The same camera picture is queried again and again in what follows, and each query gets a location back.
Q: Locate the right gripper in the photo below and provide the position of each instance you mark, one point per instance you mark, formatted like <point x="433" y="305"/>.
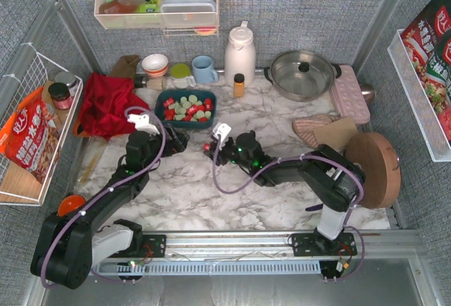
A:
<point x="218" y="151"/>

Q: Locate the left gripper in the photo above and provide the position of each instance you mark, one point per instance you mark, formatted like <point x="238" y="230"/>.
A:
<point x="173" y="141"/>

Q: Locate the red capsule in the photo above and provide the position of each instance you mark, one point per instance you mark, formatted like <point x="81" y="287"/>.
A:
<point x="169" y="114"/>
<point x="169" y="102"/>
<point x="208" y="102"/>

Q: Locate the green capsule bottom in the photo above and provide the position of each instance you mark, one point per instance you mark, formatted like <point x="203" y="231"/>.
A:
<point x="180" y="110"/>

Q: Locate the green capsule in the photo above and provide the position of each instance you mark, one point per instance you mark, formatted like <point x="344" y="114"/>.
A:
<point x="180" y="110"/>
<point x="193" y="99"/>

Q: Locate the teal storage basket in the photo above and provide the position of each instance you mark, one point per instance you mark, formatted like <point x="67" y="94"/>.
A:
<point x="202" y="119"/>

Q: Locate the red cloth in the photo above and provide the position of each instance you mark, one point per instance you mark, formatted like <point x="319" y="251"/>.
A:
<point x="105" y="99"/>

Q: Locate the red capsule number two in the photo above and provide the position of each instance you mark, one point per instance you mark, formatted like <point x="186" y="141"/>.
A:
<point x="192" y="110"/>

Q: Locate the brown cloth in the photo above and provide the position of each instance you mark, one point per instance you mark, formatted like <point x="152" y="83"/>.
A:
<point x="125" y="67"/>

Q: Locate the brown cardboard sheet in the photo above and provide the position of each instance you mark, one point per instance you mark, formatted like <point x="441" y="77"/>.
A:
<point x="336" y="134"/>

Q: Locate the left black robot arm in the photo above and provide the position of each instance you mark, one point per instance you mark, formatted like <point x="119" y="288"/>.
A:
<point x="70" y="245"/>

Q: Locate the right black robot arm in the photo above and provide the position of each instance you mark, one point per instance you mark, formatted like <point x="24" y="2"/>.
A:
<point x="335" y="180"/>

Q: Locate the clear glass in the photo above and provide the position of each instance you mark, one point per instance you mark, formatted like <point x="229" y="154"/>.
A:
<point x="159" y="84"/>

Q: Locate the orange tray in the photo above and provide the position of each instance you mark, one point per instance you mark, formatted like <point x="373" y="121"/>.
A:
<point x="79" y="131"/>

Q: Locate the orange spice jar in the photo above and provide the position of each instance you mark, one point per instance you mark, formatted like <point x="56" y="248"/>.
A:
<point x="239" y="85"/>

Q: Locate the white orange striped bowl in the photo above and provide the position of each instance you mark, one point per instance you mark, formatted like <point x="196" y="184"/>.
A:
<point x="155" y="65"/>

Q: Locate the green lid white cup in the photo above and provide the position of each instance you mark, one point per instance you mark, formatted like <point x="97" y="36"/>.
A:
<point x="181" y="76"/>

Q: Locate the steel pot with lid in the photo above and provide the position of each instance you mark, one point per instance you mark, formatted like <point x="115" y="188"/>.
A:
<point x="302" y="76"/>

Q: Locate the orange cup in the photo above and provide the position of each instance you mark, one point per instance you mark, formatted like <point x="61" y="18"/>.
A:
<point x="70" y="204"/>

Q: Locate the white thermos jug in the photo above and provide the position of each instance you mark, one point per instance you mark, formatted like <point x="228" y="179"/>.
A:
<point x="240" y="55"/>

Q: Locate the purple knife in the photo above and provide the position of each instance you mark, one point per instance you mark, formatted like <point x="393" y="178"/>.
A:
<point x="314" y="208"/>

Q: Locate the blue mug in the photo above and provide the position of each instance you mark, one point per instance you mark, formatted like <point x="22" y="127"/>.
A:
<point x="203" y="70"/>

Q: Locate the red lid jar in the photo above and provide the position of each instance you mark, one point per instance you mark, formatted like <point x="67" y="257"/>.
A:
<point x="60" y="96"/>

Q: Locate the silver lid jar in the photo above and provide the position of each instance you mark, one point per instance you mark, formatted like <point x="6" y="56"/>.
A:
<point x="68" y="79"/>

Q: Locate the red seasoning bag left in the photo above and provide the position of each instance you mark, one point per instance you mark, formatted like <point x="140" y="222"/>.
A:
<point x="27" y="139"/>

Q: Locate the pink egg tray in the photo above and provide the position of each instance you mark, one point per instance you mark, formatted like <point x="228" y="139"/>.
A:
<point x="347" y="95"/>

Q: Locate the steel ladle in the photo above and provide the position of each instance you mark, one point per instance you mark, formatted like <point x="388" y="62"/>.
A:
<point x="368" y="93"/>

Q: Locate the round wooden board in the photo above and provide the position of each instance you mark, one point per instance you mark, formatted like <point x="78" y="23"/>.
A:
<point x="380" y="164"/>

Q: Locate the clear plastic containers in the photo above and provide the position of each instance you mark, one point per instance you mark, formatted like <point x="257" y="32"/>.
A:
<point x="188" y="13"/>

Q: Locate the red seasoning bags right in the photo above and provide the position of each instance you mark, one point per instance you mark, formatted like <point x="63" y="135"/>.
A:
<point x="427" y="42"/>

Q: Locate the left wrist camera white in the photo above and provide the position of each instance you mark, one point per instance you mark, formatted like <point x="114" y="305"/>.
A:
<point x="142" y="123"/>

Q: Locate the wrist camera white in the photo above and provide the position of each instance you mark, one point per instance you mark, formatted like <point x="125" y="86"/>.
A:
<point x="142" y="123"/>
<point x="221" y="131"/>

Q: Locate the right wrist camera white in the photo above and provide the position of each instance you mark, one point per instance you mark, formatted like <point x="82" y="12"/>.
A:
<point x="221" y="131"/>

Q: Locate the white wire basket left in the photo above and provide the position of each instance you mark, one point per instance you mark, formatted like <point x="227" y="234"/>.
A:
<point x="18" y="186"/>

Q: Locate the white wire basket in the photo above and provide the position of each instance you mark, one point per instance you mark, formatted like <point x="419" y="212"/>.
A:
<point x="18" y="186"/>
<point x="431" y="130"/>

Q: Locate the white wall basket top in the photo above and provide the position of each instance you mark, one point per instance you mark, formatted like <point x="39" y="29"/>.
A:
<point x="120" y="14"/>

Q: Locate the white wire basket right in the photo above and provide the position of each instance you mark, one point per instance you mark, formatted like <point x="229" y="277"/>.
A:
<point x="431" y="130"/>

